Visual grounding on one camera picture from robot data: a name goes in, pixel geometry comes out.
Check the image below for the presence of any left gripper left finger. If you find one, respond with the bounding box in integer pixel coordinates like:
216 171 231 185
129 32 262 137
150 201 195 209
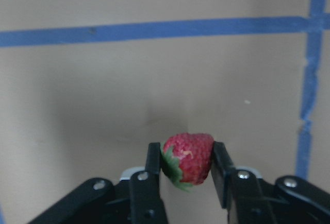
145 143 162 198

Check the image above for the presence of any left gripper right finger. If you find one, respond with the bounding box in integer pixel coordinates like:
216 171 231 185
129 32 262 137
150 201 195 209
211 142 236 209

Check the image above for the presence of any red strawberry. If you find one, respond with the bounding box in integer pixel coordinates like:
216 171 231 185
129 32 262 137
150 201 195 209
160 133 214 192

